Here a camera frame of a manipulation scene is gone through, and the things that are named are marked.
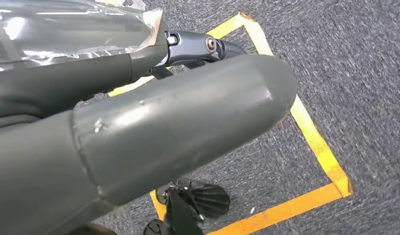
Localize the yellow floor tape square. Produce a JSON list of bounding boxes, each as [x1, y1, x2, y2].
[[108, 12, 354, 235]]

